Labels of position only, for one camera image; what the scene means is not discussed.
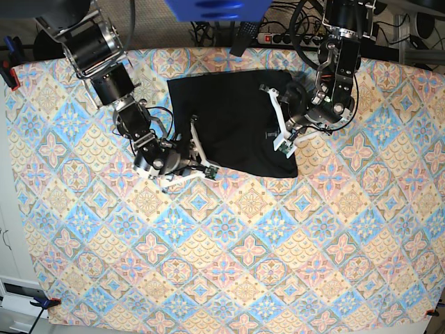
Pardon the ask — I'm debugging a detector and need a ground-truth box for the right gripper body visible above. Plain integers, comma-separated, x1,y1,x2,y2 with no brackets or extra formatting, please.
133,134,189,180

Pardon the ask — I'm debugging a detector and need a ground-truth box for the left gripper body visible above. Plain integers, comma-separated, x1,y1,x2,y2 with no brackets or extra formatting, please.
281,81,351,138

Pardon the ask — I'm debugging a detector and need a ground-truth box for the black T-shirt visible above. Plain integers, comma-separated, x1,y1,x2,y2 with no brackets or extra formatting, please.
168,70,298,178

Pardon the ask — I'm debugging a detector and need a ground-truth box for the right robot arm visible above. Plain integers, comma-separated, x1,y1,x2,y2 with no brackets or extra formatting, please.
34,1,216,184

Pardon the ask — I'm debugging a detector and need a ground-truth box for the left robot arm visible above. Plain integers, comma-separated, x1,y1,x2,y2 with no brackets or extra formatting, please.
285,1,375,140

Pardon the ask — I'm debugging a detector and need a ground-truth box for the patterned tablecloth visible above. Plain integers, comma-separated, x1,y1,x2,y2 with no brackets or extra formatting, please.
4,59,444,333

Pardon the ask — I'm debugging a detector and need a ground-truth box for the red clamp top left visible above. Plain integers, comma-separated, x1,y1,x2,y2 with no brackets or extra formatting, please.
1,35,24,91

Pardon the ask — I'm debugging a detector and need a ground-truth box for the blue clamp bottom left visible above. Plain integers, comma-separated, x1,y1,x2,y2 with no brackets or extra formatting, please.
30,297,61,310

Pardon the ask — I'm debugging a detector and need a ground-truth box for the white cabinet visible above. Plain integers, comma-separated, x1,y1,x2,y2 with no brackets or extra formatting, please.
0,104,46,334

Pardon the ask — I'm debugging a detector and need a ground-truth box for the orange clamp bottom right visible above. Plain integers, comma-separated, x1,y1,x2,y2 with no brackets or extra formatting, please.
426,305,444,317

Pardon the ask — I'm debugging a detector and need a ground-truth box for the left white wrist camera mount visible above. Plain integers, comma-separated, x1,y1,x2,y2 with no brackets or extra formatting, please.
259,83,331,157

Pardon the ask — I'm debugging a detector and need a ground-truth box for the black power strip red switch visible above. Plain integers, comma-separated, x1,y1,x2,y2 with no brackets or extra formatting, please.
255,31,343,49

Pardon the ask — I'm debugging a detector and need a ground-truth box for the black mesh strap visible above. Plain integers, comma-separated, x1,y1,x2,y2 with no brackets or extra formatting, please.
229,20,260,56

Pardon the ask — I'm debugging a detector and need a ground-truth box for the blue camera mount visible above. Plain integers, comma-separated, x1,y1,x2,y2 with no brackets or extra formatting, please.
165,0,272,22

